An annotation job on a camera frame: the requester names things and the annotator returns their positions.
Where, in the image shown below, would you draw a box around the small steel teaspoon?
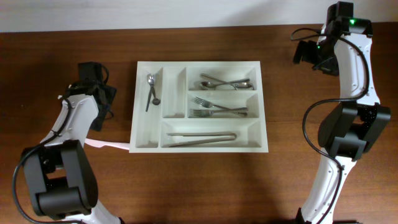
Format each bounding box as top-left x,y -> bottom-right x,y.
146,74 -> 155,112
149,75 -> 161,106

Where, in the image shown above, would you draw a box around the pink plastic knife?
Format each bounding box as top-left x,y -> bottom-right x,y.
85,138 -> 130,151

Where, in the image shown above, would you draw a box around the steel fork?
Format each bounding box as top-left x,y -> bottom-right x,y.
190,108 -> 248,118
194,96 -> 228,110

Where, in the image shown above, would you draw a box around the large steel spoon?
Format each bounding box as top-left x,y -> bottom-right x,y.
199,81 -> 254,90

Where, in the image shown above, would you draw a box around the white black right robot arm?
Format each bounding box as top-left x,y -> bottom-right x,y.
293,1 -> 391,223

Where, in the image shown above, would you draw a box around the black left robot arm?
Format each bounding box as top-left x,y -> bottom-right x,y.
12,62 -> 123,223

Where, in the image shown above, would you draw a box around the white plastic cutlery tray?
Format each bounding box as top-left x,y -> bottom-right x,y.
129,61 -> 269,153

